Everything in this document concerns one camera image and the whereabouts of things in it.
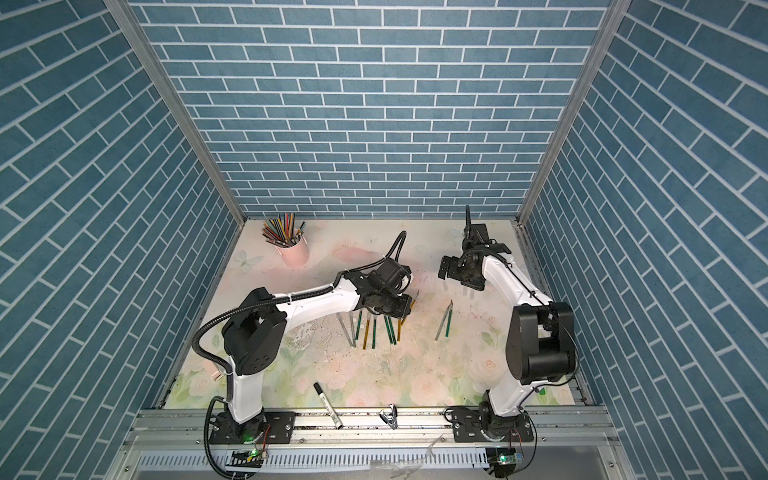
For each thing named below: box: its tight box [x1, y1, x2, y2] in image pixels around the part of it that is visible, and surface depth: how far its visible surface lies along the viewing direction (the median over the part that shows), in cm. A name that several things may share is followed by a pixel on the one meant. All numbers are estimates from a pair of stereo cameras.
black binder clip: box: [379, 403, 398, 430], surface depth 76 cm
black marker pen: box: [313, 382, 343, 430], surface depth 78 cm
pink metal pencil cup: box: [276, 235, 310, 268], surface depth 104 cm
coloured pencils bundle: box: [261, 212, 306, 248], surface depth 101 cm
